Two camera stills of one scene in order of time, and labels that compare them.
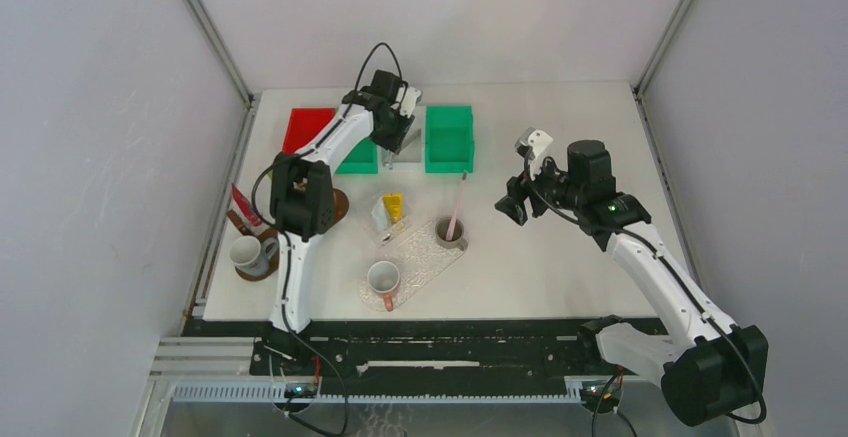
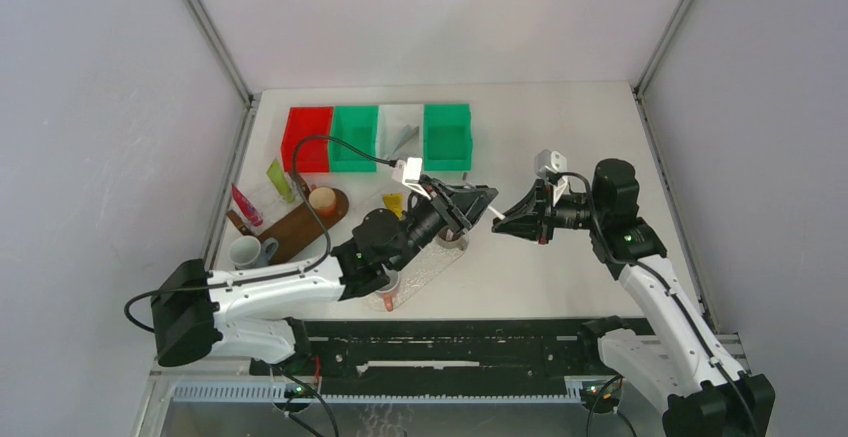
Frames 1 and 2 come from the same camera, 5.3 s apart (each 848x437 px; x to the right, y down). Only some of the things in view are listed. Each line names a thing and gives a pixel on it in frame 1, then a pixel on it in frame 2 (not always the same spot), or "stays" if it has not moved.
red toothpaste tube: [244, 203] stays
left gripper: [394, 142] to [474, 199]
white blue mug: [250, 256] stays
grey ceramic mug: [450, 232] stays
